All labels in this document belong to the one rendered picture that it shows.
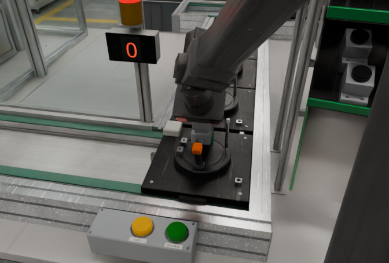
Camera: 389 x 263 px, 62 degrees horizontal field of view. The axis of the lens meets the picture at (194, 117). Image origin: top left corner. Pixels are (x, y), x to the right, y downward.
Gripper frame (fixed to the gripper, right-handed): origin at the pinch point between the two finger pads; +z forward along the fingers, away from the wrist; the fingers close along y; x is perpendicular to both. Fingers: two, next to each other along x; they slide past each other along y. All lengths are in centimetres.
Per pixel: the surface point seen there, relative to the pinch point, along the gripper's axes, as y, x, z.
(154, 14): 66, -125, 141
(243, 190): -10.5, 14.8, 4.0
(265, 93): -15.7, -20.9, 33.2
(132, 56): 18.7, -13.0, -1.8
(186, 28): 27, -80, 89
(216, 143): -3.0, 3.4, 10.3
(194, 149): 0.4, 8.4, -3.5
